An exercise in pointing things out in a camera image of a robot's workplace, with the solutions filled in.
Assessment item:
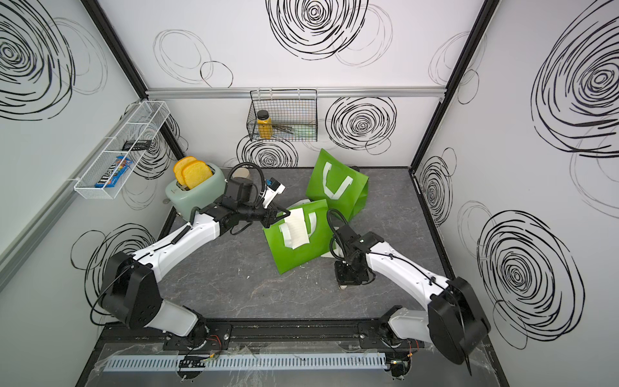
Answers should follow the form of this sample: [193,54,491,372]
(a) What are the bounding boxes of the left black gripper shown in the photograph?
[239,201,292,229]

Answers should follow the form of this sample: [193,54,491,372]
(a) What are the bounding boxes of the white paper receipt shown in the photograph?
[279,208,310,249]

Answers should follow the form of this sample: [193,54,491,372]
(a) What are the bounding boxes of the green bag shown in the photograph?
[263,199,341,274]
[306,149,369,221]

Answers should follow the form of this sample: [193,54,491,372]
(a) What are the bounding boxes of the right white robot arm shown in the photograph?
[330,226,491,365]

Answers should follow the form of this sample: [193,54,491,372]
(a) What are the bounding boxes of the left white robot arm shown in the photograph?
[95,178,289,343]

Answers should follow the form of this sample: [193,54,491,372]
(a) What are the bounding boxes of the jar with beige lid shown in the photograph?
[232,167,251,178]

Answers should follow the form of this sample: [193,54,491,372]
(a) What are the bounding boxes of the front yellow toast slice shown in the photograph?
[181,161,213,190]

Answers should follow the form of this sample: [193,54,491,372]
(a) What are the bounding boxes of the yellow toast slice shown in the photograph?
[181,161,213,190]
[173,156,197,186]

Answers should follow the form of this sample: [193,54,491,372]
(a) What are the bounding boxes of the green packet in basket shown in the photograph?
[291,124,318,141]

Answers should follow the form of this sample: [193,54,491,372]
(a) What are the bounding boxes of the yellow juice bottle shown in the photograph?
[256,110,274,140]

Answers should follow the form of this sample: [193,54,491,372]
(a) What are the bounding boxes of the mint green toaster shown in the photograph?
[165,163,226,221]

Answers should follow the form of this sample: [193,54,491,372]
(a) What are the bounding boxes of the rear yellow toast slice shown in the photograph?
[173,156,197,186]

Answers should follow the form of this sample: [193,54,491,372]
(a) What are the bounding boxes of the black small box on shelf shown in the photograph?
[122,140,152,152]

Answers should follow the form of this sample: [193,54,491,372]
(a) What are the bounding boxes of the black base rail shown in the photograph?
[102,318,488,357]

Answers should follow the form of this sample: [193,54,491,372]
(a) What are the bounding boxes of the black wire wall basket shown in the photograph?
[246,88,319,142]

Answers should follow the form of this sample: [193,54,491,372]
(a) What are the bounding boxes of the white wire wall shelf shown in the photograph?
[74,100,170,200]

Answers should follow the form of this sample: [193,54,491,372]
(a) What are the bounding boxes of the white slotted cable duct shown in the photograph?
[103,353,388,372]

